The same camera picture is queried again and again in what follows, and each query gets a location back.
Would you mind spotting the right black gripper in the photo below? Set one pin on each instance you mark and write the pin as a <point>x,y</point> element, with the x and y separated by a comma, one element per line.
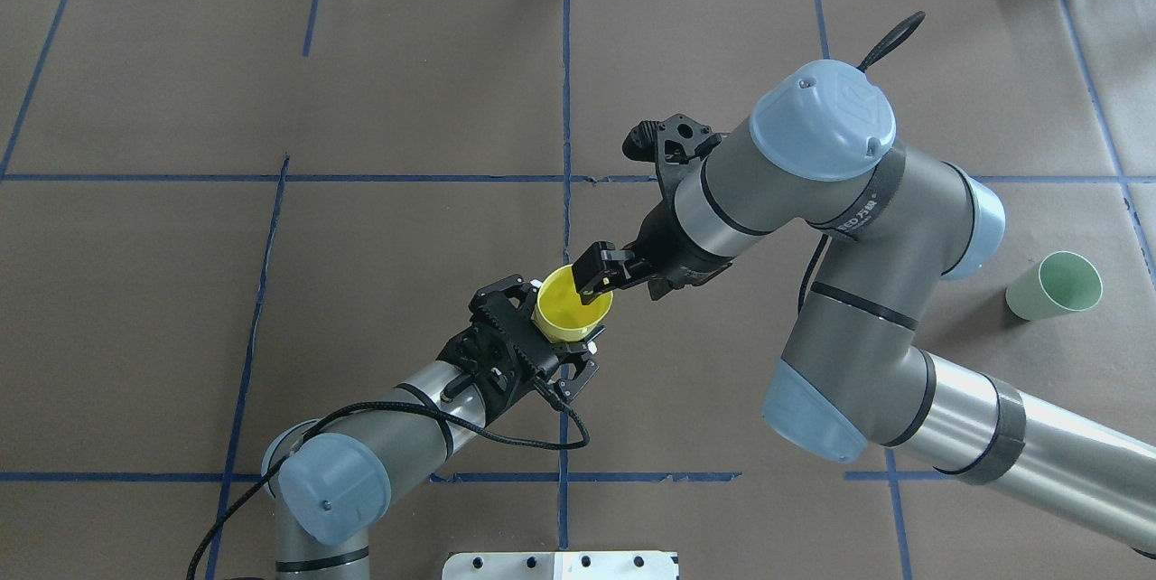
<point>666,247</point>

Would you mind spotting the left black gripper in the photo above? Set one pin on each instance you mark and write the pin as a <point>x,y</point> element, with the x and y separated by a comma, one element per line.
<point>575,371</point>

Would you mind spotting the yellow plastic cup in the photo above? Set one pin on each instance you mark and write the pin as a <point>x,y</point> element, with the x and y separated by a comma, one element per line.
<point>559,312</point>

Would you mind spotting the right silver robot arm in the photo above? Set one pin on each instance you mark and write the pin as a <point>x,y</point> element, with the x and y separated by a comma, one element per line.
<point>822,147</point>

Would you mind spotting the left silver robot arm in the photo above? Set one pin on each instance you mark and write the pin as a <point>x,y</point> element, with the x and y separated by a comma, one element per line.
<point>333,478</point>

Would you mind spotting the green plastic cup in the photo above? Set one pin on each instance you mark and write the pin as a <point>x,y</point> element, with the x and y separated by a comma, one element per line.
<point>1060,284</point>

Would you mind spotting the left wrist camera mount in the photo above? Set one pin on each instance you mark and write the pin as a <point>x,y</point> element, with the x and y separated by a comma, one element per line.
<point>498,358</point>

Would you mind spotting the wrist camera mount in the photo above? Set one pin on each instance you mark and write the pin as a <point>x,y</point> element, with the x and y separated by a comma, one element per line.
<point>673,146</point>
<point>498,358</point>

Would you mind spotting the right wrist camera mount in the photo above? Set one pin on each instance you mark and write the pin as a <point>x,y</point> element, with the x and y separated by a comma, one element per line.
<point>673,146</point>

